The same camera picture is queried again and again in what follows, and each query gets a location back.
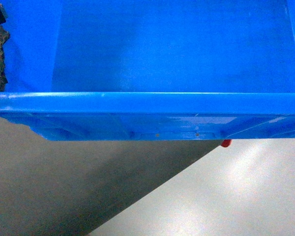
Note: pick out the large blue plastic crate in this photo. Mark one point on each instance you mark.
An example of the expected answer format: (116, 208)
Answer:
(86, 70)

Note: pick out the red object under crate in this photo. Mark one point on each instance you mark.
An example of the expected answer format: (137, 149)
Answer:
(226, 143)

